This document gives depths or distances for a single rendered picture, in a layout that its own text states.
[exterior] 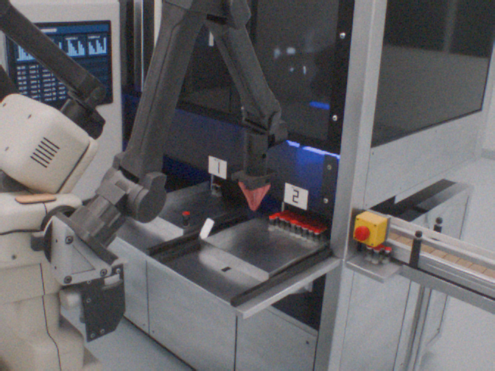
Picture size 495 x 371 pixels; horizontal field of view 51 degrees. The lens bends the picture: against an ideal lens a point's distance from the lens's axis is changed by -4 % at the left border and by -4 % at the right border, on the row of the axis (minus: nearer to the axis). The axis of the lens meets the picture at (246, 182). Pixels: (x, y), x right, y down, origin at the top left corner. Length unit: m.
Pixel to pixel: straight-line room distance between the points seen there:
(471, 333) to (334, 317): 1.45
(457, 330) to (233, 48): 2.27
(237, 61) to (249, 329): 1.15
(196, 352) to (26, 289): 1.26
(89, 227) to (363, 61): 0.81
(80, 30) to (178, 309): 1.16
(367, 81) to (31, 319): 0.97
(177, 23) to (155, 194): 0.30
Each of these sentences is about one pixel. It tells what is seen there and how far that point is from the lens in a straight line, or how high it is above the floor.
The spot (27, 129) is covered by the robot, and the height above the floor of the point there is 1.35.
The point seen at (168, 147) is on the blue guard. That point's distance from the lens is 2.01.
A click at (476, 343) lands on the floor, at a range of 2.95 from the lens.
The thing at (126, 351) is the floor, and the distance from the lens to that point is 2.61.
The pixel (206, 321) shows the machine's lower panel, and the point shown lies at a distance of 2.14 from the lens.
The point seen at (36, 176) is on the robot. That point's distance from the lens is 1.02.
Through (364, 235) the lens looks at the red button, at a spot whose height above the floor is 1.00.
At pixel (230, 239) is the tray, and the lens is 1.62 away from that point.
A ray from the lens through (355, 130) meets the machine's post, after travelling 1.43.
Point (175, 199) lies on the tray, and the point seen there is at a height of 0.88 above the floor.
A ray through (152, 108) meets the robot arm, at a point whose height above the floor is 1.40.
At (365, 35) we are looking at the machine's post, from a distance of 1.39.
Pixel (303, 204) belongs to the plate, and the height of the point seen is 1.00.
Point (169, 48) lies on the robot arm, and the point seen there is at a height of 1.51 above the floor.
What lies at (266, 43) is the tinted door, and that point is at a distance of 1.61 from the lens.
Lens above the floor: 1.61
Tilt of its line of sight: 20 degrees down
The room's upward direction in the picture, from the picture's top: 3 degrees clockwise
